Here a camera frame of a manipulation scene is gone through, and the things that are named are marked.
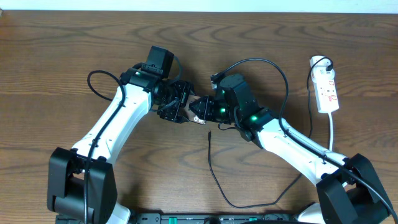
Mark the black USB-C charger cable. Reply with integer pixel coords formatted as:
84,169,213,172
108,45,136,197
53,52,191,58
206,57,334,209

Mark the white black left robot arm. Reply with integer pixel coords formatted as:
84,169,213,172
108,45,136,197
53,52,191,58
47,63,194,223

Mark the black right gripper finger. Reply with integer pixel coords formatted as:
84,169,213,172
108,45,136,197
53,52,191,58
188,108,206,122
189,96,209,109

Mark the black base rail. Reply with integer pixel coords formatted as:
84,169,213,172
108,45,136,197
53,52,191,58
127,213,298,224

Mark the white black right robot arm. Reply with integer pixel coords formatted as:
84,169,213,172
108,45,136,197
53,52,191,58
189,74,397,223

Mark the white power strip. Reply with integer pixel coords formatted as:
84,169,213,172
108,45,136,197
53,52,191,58
310,55,339,114

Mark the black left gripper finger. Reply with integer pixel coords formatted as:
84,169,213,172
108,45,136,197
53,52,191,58
157,104,189,124
182,81,196,96

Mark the white power strip cord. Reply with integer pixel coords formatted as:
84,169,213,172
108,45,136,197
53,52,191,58
328,112,334,152

